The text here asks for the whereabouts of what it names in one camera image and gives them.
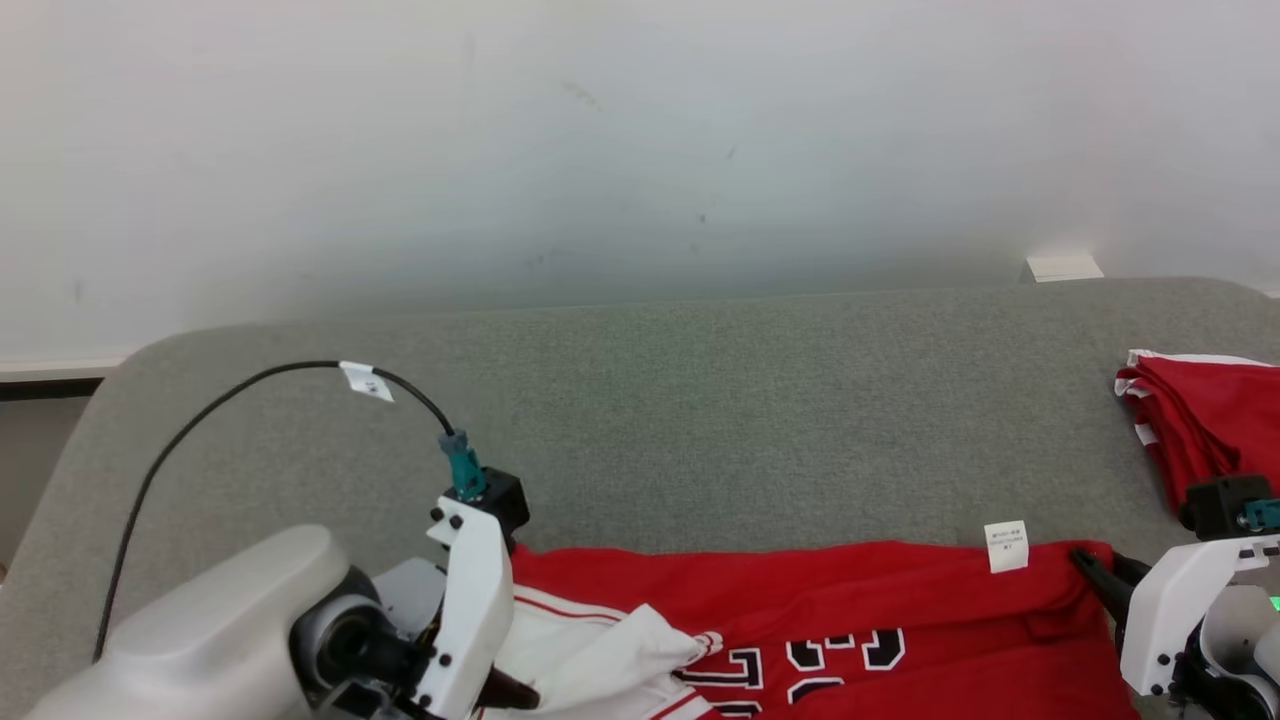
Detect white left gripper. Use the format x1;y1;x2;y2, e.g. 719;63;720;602
415;495;543;720

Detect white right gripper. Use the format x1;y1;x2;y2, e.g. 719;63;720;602
1068;533;1280;698

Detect red Bulls basketball shorts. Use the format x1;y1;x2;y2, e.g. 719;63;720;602
1113;348;1280;513

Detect red basketball jersey white trim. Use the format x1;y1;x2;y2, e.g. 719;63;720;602
478;520;1143;720

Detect grey fabric sofa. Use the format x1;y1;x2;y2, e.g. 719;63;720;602
0;277;1280;720

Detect white and black skirting board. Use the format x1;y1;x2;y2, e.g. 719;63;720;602
0;355;131;403

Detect white wall box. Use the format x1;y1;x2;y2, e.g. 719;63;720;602
1022;254;1106;285

